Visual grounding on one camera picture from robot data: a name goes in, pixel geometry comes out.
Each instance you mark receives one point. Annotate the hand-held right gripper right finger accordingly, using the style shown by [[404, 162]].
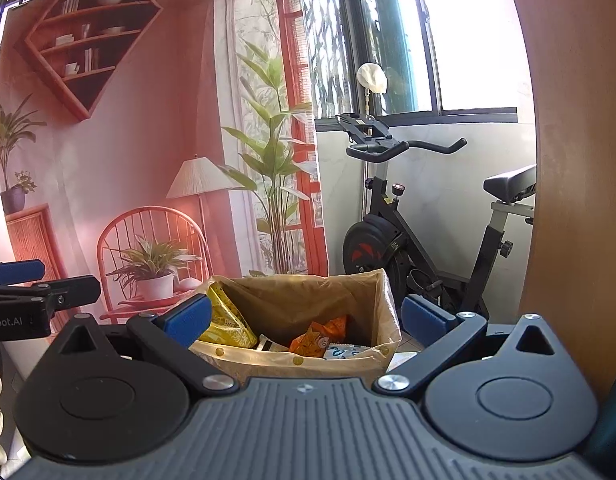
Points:
[[425, 317]]

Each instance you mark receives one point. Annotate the printed room backdrop cloth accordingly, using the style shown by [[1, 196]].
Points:
[[137, 135]]

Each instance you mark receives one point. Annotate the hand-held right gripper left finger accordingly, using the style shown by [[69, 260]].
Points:
[[187, 319]]

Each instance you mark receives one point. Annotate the white cloth bag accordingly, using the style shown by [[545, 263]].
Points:
[[372, 77]]

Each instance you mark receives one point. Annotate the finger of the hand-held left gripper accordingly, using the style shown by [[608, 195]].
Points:
[[17, 271], [72, 290]]

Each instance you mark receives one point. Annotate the large yellow patterned snack packet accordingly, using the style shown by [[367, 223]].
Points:
[[232, 325]]

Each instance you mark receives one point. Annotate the orange snack packet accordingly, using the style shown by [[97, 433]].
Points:
[[318, 337]]

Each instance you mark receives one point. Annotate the brown wooden board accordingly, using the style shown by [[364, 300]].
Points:
[[573, 185]]

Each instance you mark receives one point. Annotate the white and blue snack packet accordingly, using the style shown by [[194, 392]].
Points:
[[350, 352]]

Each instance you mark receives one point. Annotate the brown cardboard box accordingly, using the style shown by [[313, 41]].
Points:
[[268, 369]]

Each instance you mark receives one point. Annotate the cardboard box with plastic liner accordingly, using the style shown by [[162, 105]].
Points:
[[288, 302]]

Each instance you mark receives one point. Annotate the black exercise bike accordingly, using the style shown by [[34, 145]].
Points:
[[403, 245]]

